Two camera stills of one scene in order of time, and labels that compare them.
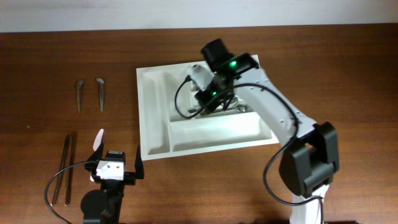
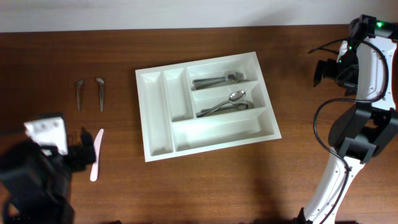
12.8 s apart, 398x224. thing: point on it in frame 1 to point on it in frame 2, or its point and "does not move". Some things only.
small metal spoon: [101, 84] does not move
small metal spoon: [79, 84] does not move
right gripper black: [203, 98] to [329, 71]
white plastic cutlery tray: [171, 123] does not move
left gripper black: [131, 177] to [82, 157]
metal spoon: [240, 107] does not move
